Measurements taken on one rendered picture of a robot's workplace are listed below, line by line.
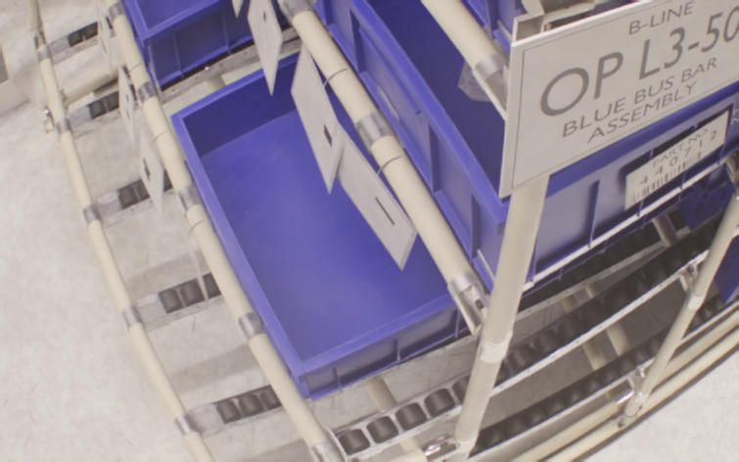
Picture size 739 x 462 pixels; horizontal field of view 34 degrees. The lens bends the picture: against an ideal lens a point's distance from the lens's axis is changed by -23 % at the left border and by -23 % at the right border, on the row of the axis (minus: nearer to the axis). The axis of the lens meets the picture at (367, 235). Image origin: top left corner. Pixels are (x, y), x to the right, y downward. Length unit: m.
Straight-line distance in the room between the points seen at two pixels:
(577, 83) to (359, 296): 0.83
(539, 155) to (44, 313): 1.70
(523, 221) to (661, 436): 1.42
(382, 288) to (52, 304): 1.01
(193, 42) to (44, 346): 0.91
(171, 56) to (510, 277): 0.76
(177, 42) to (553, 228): 0.69
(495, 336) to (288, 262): 0.47
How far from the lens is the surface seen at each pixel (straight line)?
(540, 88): 0.93
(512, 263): 1.21
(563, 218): 1.32
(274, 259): 1.76
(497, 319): 1.32
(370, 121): 1.47
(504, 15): 1.01
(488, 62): 1.06
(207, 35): 1.86
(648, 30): 0.95
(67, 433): 2.50
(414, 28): 1.52
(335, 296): 1.74
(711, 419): 2.55
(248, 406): 2.00
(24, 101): 2.84
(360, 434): 1.69
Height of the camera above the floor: 2.33
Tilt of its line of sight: 64 degrees down
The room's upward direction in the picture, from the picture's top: 1 degrees clockwise
